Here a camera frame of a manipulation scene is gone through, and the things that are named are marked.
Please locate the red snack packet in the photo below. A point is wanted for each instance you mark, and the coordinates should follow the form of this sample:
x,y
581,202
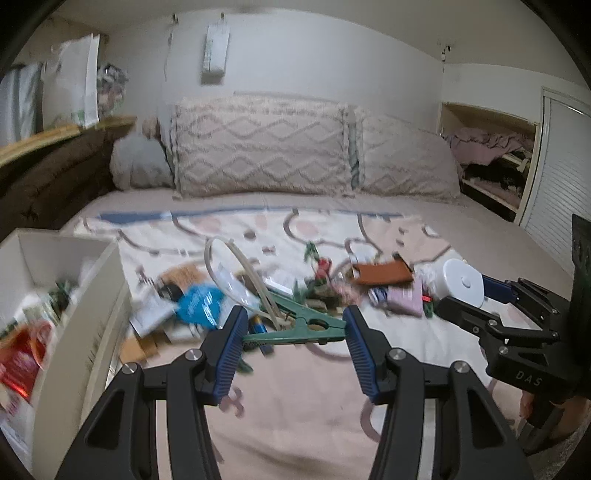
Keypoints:
x,y
21,364

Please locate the white round device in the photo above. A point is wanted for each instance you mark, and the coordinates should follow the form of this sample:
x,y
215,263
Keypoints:
x,y
461,279

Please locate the person's right hand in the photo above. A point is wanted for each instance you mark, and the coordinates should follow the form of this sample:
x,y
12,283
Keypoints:
x,y
570,415

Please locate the grey cushion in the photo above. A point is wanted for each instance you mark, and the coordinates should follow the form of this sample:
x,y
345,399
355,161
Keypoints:
x,y
141,164

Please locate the white wall power strip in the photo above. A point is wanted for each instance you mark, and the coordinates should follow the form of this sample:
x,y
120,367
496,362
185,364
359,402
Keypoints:
x,y
214,48

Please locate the pink wallet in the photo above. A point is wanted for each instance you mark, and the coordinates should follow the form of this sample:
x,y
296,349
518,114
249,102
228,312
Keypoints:
x,y
406,299

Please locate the brown folded blanket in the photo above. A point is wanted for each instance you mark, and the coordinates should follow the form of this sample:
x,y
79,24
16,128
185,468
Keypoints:
x,y
51,184

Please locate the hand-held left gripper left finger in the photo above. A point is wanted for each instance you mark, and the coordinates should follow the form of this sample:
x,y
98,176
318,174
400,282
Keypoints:
x,y
228,355

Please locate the brown leather case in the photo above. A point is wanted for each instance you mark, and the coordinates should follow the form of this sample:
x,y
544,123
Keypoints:
x,y
383,273

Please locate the white sachet packet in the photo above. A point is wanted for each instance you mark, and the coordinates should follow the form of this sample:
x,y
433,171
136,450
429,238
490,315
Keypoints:
x,y
152,316

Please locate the blue foil packet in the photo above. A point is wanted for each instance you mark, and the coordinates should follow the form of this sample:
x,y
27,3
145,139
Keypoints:
x,y
201,304

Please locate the white louvred door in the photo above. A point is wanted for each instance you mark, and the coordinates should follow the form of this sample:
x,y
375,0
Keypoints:
x,y
561,175

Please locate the beige knit pillow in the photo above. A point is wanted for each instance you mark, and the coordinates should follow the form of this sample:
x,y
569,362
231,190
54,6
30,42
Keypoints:
x,y
406,161
258,143

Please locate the beige plush toy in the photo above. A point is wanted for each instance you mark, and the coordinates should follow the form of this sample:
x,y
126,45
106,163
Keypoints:
x,y
150,127

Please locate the small red toy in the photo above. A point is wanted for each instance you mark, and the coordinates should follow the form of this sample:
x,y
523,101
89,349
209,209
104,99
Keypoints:
x,y
324,266

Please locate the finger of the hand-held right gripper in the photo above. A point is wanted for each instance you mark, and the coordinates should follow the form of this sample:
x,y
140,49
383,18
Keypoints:
x,y
475,321
496,287

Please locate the green clothespin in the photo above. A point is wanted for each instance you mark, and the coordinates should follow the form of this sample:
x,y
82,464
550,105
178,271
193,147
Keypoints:
x,y
300,327
314,251

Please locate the white cardboard box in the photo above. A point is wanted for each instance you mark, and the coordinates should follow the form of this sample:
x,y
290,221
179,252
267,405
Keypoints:
x,y
99,300

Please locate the pile of printed packets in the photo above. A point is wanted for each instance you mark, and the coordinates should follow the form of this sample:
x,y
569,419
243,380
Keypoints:
x,y
113,87

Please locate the alcove shelf with clothes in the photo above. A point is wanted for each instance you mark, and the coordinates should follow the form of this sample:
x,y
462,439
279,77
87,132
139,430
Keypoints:
x,y
489,152

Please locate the wooden ledge shelf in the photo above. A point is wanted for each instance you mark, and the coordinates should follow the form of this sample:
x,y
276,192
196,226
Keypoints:
x,y
60,136

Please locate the small blue white tube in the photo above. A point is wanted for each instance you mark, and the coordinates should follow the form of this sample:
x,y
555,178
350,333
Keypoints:
x,y
378,295

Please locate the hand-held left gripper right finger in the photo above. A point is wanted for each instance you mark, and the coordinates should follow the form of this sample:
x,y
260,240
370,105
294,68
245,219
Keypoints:
x,y
362,355

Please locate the white paper bag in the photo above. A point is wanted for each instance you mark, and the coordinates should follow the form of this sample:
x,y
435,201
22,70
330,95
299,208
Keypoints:
x,y
74,83

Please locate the blue battery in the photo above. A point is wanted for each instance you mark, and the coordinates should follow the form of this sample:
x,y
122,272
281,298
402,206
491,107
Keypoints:
x,y
259,330

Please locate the printed blanket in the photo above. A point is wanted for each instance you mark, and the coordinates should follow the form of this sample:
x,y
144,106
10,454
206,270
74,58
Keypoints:
x,y
300,415

